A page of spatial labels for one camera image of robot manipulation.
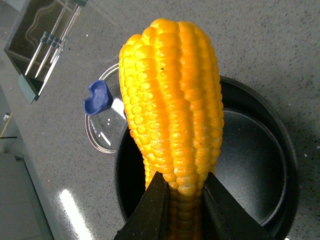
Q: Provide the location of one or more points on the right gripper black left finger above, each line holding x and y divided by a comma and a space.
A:
149, 221

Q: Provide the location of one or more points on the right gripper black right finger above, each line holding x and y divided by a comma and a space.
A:
223, 218

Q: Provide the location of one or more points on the glass lid with blue knob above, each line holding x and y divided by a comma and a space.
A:
105, 118

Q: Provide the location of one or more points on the yellow corn cob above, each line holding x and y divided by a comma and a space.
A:
172, 95

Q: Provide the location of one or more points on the dark blue pot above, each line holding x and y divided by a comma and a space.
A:
257, 164

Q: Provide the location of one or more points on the sink with metal rack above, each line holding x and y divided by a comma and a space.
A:
37, 40

